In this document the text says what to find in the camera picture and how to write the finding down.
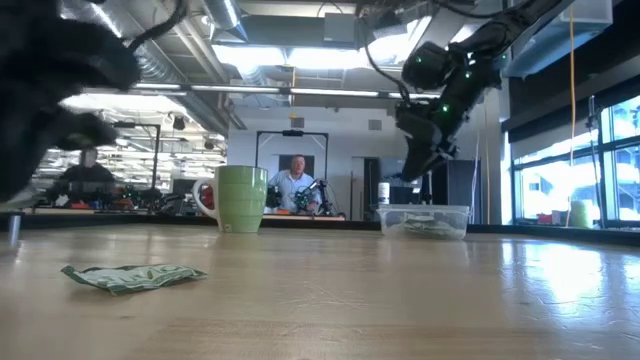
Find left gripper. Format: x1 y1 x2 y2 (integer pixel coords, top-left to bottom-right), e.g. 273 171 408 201
0 0 142 204

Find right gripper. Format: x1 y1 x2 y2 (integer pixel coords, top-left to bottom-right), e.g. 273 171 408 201
394 69 504 184

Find green tea packet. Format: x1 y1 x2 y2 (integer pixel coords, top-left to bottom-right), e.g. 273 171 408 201
403 213 442 225

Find banknotes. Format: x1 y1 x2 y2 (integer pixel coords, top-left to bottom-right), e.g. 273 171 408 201
393 222 464 240

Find green banknote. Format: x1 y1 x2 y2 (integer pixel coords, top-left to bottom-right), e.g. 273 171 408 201
60 263 209 297

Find grey monitor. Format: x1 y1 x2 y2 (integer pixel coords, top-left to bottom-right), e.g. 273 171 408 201
378 158 407 190

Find black tall cabinet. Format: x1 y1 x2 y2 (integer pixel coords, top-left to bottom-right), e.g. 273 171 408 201
428 158 482 225

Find person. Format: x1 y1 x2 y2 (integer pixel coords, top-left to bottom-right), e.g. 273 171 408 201
267 153 324 214
54 146 119 199

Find long background workbench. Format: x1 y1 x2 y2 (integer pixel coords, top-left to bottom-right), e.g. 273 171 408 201
22 202 221 216

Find long linear ceiling light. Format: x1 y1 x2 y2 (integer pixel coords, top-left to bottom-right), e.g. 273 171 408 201
132 82 441 101

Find background black robot arms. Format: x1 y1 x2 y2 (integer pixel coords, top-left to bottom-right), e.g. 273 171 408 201
114 187 196 214
267 178 344 217

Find wooden workbench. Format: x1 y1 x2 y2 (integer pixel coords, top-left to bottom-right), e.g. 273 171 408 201
262 212 347 222

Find grey ceiling box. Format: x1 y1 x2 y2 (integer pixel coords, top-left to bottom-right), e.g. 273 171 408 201
323 12 357 44

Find black tripod stand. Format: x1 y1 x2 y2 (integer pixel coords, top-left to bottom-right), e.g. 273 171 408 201
585 94 609 229

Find green ceramic mug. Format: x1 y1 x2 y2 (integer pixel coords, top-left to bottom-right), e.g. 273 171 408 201
192 165 270 235

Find silver metal post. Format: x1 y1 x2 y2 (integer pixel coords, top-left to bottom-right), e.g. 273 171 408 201
7 212 24 250

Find black camera gantry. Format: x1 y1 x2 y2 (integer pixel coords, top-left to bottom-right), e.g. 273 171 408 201
254 128 330 174
112 121 162 194

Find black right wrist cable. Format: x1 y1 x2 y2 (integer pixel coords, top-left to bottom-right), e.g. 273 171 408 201
355 0 416 101

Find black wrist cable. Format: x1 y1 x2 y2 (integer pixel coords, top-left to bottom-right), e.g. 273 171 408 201
127 0 191 54
355 0 416 101

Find silver rectangular air duct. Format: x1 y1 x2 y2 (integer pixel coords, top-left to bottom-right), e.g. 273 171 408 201
379 9 481 66

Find silver round air duct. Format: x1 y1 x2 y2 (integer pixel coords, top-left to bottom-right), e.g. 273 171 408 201
64 0 249 136

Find black aluminium table frame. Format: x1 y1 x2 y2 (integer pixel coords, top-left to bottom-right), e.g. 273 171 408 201
0 212 640 247

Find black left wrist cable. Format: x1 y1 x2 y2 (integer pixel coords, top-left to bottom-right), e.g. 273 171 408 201
127 0 191 54

